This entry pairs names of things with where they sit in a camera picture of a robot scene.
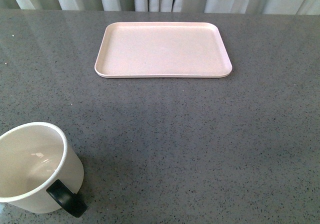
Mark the cream rectangular plastic tray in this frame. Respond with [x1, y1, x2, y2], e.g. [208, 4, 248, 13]
[94, 22, 233, 78]

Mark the white smiley mug black handle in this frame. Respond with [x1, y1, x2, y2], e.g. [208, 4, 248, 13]
[0, 122, 87, 217]

